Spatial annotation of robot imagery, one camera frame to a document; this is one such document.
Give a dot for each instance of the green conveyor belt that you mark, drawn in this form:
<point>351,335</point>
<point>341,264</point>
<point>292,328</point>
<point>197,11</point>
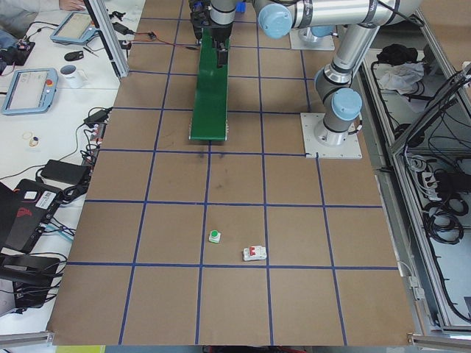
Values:
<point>209,120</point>

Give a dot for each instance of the teach pendant tablet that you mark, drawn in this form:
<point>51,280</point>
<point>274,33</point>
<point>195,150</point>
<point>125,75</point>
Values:
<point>77,28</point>
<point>31,91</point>

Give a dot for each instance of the black laptop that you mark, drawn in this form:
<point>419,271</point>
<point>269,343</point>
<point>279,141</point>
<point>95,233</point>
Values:
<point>25,211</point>

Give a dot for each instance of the white circuit breaker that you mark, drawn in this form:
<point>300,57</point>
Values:
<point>254,253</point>

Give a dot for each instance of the black power adapter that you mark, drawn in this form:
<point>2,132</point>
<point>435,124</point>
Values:
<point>65,172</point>

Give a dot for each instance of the green push button switch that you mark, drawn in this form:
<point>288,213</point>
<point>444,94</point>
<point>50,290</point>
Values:
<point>214,236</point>

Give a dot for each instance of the white mug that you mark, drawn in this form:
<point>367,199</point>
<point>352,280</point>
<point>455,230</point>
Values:
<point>74,77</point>

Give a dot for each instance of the blue plastic bin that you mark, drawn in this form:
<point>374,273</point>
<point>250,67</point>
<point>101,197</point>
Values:
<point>240,7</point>

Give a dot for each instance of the aluminium frame post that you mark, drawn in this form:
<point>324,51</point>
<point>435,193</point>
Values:
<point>99,15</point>

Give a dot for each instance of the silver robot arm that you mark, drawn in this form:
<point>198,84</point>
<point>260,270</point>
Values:
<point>217,16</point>
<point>363,20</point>

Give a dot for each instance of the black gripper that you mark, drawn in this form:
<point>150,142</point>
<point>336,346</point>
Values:
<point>221,36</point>

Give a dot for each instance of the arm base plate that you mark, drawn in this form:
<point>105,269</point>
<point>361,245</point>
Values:
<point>304,39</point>
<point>319,142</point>

